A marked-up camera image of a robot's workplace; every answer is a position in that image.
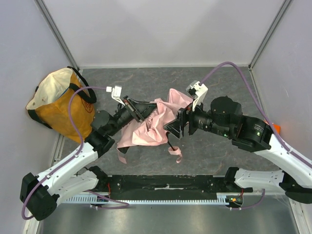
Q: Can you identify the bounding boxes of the pink and black folding umbrella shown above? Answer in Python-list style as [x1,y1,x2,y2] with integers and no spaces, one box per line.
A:
[117,88,193,164]

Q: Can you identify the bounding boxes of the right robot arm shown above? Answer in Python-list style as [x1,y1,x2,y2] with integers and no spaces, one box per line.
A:
[163,96,312,204]

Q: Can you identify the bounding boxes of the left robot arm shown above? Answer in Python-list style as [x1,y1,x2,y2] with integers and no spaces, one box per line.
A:
[20,96,157,221]

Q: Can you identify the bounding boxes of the orange razor box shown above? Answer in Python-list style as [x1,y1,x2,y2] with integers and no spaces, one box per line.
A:
[270,123,281,135]

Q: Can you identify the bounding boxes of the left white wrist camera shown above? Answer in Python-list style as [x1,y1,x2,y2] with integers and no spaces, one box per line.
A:
[106,85,124,105]

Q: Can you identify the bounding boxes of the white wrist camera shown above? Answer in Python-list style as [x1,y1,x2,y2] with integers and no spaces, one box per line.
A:
[186,80,208,111]
[106,85,124,105]

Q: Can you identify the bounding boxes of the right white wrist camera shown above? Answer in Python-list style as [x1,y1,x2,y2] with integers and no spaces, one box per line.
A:
[186,80,208,111]

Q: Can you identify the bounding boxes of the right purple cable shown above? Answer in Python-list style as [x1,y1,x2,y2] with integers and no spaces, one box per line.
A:
[201,61,312,169]

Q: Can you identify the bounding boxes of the purple cable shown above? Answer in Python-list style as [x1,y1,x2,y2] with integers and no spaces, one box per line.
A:
[21,85,109,220]
[201,61,312,169]

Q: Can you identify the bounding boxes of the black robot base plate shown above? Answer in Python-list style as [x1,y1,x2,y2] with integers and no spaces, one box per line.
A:
[92,172,253,199]

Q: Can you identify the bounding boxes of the yellow tote bag black handles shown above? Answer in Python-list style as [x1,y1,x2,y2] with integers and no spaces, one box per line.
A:
[26,66,97,143]

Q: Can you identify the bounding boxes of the light blue cable duct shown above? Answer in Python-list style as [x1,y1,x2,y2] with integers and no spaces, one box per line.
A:
[62,193,229,205]

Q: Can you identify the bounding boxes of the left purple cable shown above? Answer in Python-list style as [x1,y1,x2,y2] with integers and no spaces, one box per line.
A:
[21,85,109,220]

